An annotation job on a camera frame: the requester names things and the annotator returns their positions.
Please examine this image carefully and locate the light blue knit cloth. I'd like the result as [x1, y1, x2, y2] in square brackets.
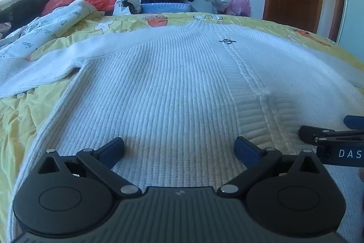
[140, 2, 194, 15]

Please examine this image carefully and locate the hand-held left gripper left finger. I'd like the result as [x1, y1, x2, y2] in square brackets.
[37, 137, 143, 200]

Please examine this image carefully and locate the dark cloth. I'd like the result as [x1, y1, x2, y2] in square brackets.
[0, 0, 55, 33]

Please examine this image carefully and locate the grey white plastic bag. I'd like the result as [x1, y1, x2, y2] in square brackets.
[112, 0, 142, 16]

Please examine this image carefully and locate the white printed quilt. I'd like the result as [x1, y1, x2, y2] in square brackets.
[0, 0, 103, 61]

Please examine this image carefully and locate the yellow carrot print bedsheet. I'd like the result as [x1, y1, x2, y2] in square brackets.
[0, 12, 364, 243]

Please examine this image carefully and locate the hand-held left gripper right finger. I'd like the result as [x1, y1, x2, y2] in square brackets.
[217, 136, 325, 200]

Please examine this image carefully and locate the white knit sweater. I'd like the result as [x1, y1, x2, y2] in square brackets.
[0, 21, 364, 243]

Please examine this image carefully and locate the pink plastic bag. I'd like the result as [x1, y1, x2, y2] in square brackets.
[224, 0, 252, 17]

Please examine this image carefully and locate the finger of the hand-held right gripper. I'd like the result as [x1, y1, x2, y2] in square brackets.
[343, 115, 364, 130]
[298, 125, 364, 144]

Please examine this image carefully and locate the grey cloth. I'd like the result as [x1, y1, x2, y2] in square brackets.
[189, 0, 228, 15]

